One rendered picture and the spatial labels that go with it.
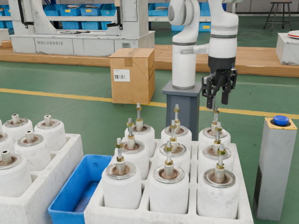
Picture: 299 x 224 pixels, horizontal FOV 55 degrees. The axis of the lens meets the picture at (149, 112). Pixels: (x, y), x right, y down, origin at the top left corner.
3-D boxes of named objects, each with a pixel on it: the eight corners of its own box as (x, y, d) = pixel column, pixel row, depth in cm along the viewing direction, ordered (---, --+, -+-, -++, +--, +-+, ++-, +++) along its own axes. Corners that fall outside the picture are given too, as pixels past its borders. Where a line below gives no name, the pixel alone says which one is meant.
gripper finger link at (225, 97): (228, 93, 86) (227, 105, 87) (229, 93, 86) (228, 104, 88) (222, 91, 87) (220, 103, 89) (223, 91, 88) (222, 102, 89)
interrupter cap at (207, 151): (236, 152, 79) (236, 150, 79) (222, 164, 74) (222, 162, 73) (211, 144, 83) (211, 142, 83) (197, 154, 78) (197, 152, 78)
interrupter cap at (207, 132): (222, 127, 93) (222, 126, 93) (231, 138, 86) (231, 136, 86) (199, 129, 93) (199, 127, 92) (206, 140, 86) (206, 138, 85)
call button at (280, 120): (271, 121, 82) (272, 114, 82) (285, 122, 82) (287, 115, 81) (274, 127, 79) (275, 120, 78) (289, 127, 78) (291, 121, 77)
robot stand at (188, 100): (169, 141, 138) (170, 80, 126) (200, 144, 134) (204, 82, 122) (161, 156, 125) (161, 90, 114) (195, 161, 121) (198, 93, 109)
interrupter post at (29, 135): (29, 139, 89) (27, 130, 87) (36, 139, 88) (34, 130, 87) (25, 143, 86) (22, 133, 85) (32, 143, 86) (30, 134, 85)
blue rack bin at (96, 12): (91, 14, 604) (90, 3, 596) (108, 14, 594) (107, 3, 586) (79, 16, 560) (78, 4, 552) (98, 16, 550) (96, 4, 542)
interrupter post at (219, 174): (221, 175, 69) (223, 163, 68) (226, 181, 67) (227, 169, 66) (212, 177, 69) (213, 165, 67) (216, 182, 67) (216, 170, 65)
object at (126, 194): (146, 218, 81) (144, 162, 75) (137, 244, 73) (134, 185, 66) (114, 212, 84) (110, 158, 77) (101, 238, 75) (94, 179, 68)
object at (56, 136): (50, 161, 110) (42, 118, 103) (74, 163, 109) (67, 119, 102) (37, 176, 101) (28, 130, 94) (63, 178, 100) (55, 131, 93)
